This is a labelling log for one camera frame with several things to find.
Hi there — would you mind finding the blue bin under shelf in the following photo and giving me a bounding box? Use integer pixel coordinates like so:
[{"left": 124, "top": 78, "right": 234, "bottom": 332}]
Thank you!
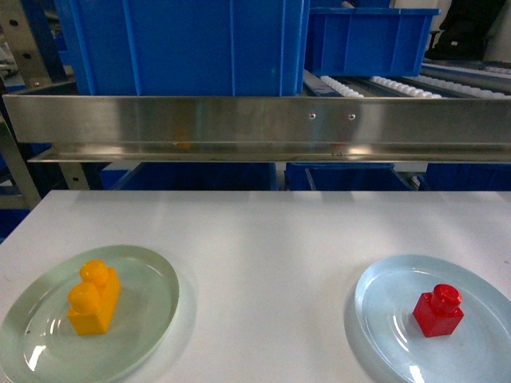
[{"left": 285, "top": 163, "right": 414, "bottom": 192}]

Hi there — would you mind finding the pale blue glass plate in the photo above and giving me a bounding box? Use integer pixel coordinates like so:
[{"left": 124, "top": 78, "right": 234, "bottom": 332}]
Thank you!
[{"left": 354, "top": 255, "right": 510, "bottom": 382}]

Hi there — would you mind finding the pale green glass plate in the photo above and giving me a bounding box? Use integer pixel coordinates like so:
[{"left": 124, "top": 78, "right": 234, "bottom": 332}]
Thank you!
[{"left": 1, "top": 245, "right": 180, "bottom": 382}]

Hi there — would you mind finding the white roller conveyor track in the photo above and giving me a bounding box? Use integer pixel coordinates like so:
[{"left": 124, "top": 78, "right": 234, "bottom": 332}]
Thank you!
[{"left": 319, "top": 75, "right": 510, "bottom": 100}]

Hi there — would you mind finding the red one-stud toy block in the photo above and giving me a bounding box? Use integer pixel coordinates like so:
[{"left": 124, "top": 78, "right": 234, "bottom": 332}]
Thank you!
[{"left": 413, "top": 283, "right": 464, "bottom": 338}]

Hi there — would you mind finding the yellow two-stud toy block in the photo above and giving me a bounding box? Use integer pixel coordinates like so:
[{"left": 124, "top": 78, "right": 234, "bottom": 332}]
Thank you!
[{"left": 67, "top": 259, "right": 121, "bottom": 336}]

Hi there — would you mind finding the large blue plastic bin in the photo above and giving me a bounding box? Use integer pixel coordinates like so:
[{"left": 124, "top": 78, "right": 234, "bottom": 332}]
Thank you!
[{"left": 56, "top": 1, "right": 310, "bottom": 97}]

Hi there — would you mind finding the stainless steel shelf rail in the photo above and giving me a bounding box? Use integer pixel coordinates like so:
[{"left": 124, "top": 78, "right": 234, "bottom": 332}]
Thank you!
[{"left": 4, "top": 94, "right": 510, "bottom": 163}]

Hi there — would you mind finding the steel rack upright post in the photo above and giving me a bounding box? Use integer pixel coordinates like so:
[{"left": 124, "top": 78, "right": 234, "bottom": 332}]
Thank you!
[{"left": 1, "top": 1, "right": 49, "bottom": 210}]

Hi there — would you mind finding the blue plastic bin on rollers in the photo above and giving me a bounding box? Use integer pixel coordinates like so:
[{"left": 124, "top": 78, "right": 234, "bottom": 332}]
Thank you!
[{"left": 304, "top": 7, "right": 440, "bottom": 77}]

